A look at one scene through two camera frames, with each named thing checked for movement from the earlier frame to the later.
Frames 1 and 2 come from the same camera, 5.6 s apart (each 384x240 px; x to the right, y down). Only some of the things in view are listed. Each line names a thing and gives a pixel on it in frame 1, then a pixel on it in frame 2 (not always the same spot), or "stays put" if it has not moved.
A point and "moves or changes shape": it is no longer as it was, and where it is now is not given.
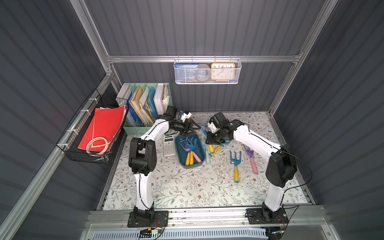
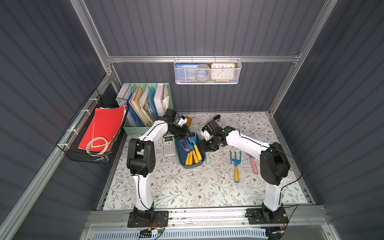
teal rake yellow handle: [235, 162] stays put
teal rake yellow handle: [213, 151] moves or changes shape
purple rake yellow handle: [188, 150] stays put
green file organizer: [147, 102] stays put
